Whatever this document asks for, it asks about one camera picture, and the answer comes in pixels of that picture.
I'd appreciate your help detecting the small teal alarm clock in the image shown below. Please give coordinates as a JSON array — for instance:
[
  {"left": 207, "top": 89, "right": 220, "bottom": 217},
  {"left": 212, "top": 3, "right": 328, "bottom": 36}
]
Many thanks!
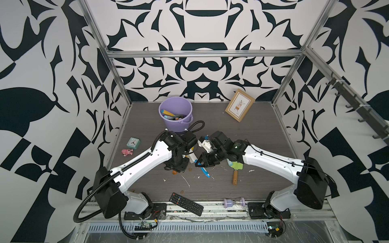
[{"left": 126, "top": 137, "right": 141, "bottom": 150}]

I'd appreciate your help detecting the light green small trowel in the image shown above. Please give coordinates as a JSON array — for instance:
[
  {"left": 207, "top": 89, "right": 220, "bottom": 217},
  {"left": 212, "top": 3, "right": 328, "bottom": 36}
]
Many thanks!
[{"left": 230, "top": 162, "right": 244, "bottom": 185}]

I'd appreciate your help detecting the wall hook rail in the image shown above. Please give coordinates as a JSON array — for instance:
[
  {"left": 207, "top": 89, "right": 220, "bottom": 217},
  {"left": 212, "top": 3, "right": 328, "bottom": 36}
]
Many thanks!
[{"left": 325, "top": 72, "right": 389, "bottom": 145}]

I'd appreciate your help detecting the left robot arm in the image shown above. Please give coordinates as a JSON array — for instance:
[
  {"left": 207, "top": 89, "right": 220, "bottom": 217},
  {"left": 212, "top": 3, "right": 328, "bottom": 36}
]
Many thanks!
[{"left": 73, "top": 125, "right": 197, "bottom": 223}]

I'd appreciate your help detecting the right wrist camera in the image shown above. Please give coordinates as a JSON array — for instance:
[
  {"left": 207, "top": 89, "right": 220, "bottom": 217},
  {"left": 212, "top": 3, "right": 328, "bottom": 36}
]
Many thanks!
[{"left": 198, "top": 136, "right": 215, "bottom": 153}]

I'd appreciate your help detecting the black remote control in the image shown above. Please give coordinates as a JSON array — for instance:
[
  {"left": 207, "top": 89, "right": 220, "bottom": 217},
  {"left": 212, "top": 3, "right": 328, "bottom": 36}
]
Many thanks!
[{"left": 169, "top": 193, "right": 204, "bottom": 216}]

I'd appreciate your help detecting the white blue cleaning brush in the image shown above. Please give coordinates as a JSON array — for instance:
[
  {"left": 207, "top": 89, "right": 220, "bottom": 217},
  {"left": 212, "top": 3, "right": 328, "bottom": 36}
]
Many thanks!
[{"left": 186, "top": 153, "right": 210, "bottom": 178}]

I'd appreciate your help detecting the purple plastic bucket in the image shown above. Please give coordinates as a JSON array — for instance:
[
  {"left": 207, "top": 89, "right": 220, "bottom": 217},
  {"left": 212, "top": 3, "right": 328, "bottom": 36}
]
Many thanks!
[{"left": 158, "top": 97, "right": 193, "bottom": 132}]

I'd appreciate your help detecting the green trowel yellow handle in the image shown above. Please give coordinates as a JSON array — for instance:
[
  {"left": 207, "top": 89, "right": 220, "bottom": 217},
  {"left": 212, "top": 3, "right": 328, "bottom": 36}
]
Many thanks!
[{"left": 161, "top": 109, "right": 175, "bottom": 116}]

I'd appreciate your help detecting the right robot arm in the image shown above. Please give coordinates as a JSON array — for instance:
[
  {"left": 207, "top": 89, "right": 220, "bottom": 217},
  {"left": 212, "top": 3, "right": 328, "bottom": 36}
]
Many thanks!
[{"left": 195, "top": 131, "right": 338, "bottom": 219}]

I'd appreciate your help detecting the pink toy figure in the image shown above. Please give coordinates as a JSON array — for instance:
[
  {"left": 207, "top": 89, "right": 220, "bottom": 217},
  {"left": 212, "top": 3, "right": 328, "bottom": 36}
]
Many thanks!
[{"left": 121, "top": 149, "right": 133, "bottom": 157}]

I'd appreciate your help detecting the purple sand timer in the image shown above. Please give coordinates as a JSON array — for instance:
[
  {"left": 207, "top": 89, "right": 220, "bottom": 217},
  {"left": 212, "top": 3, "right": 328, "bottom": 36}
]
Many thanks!
[{"left": 223, "top": 197, "right": 248, "bottom": 209}]

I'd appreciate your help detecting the wooden picture frame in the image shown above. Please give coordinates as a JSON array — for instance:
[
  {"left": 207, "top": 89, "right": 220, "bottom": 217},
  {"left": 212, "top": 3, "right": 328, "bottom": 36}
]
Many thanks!
[{"left": 225, "top": 89, "right": 255, "bottom": 122}]

